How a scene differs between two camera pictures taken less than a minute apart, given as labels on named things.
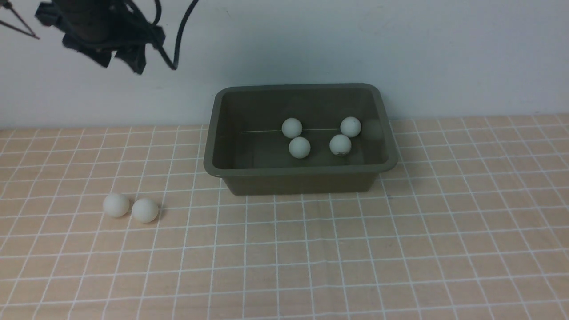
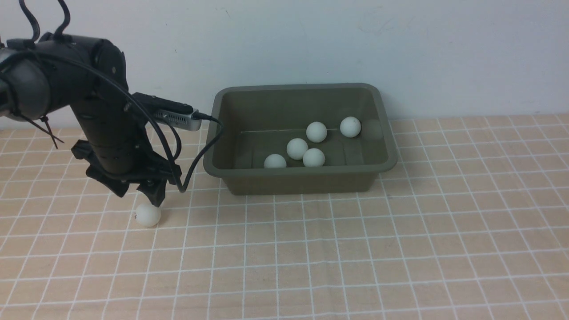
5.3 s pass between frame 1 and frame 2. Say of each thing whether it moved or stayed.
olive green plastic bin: stayed
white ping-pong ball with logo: moved
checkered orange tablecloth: stayed
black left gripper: moved
